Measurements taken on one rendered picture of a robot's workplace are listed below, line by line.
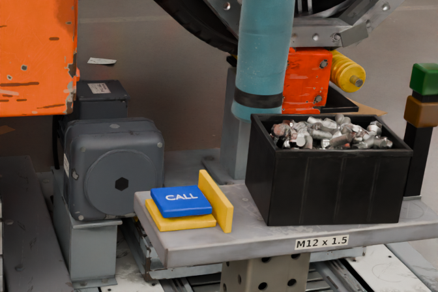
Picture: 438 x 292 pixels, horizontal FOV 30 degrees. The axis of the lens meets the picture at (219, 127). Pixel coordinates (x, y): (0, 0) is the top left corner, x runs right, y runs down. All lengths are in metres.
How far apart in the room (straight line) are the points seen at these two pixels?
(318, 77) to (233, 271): 0.49
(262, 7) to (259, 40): 0.06
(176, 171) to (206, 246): 0.74
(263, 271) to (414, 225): 0.23
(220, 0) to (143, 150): 0.31
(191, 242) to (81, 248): 0.58
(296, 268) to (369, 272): 0.63
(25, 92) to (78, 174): 0.30
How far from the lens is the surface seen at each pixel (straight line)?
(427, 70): 1.21
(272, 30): 1.35
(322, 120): 1.22
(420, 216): 1.24
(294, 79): 1.54
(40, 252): 1.68
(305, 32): 1.53
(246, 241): 1.10
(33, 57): 1.24
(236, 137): 1.73
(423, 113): 1.22
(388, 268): 1.84
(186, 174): 1.80
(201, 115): 2.77
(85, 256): 1.65
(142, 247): 1.65
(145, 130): 1.54
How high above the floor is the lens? 0.99
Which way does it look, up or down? 22 degrees down
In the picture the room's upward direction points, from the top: 5 degrees clockwise
